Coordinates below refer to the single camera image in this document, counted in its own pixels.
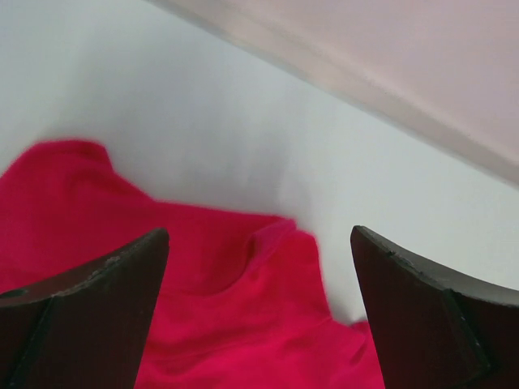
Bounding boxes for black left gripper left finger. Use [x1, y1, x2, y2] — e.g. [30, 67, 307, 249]
[1, 229, 169, 388]

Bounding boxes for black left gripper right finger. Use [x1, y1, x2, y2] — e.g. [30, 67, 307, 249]
[350, 226, 518, 388]

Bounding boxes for crimson red t shirt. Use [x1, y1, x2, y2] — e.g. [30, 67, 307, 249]
[1, 140, 384, 388]

